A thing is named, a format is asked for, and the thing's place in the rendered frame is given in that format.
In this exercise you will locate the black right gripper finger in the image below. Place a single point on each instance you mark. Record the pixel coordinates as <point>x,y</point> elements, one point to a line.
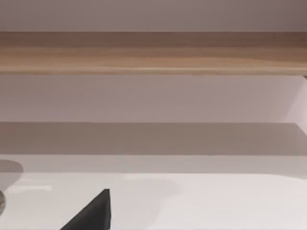
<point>97,214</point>

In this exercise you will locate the grey round object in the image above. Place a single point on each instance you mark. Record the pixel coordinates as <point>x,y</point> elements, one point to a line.
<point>2,201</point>

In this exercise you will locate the wooden shelf board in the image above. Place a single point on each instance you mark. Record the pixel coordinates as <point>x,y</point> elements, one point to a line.
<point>153,52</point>

